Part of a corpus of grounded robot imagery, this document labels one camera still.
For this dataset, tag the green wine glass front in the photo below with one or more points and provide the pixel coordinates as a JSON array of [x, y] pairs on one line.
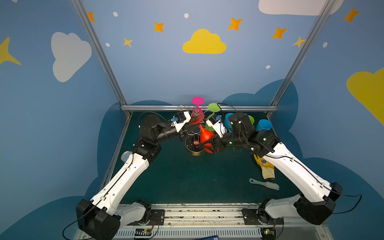
[[251, 119]]

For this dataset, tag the red wine glass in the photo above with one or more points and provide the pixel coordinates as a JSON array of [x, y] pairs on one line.
[[205, 137]]

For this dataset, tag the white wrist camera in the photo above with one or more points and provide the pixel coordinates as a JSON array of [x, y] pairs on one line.
[[180, 119], [215, 122]]

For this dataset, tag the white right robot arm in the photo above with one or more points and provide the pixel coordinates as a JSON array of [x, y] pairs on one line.
[[317, 199]]

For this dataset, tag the aluminium frame right post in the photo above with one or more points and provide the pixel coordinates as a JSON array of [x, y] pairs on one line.
[[304, 50]]

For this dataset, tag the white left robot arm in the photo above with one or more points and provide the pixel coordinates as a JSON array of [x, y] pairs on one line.
[[126, 177]]

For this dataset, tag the yellow black work glove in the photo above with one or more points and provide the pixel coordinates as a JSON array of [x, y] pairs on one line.
[[268, 170]]

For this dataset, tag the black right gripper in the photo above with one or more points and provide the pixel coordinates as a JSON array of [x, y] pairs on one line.
[[218, 144]]

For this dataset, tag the green wine glass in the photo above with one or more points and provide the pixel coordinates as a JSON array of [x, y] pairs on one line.
[[251, 119], [213, 108]]

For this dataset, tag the aluminium frame back rail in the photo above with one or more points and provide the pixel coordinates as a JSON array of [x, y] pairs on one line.
[[168, 108]]

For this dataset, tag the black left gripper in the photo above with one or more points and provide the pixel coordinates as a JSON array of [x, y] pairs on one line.
[[188, 130]]

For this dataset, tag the aluminium frame left post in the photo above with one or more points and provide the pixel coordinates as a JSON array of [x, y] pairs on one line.
[[88, 26]]

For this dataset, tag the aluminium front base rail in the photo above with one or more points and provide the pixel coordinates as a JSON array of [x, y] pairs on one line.
[[224, 221]]

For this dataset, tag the aluminium frame post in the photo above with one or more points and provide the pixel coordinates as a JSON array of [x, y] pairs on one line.
[[304, 50], [88, 26]]

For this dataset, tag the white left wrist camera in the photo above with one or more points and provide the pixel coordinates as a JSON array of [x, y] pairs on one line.
[[180, 119]]

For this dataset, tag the green wine glass back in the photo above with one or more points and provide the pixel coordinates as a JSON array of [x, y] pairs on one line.
[[213, 108]]

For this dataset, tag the grey cleaning brush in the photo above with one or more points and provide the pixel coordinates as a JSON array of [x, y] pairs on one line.
[[268, 185]]

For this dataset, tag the blue wine glass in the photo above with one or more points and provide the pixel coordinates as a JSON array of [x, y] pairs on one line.
[[228, 123], [264, 125]]

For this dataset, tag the gold wire glass rack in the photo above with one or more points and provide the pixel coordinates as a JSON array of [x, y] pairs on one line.
[[193, 143]]

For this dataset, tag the pink wine glass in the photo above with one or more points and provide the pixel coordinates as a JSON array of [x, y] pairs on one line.
[[197, 115]]

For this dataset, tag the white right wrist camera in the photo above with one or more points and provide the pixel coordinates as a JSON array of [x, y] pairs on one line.
[[215, 122]]

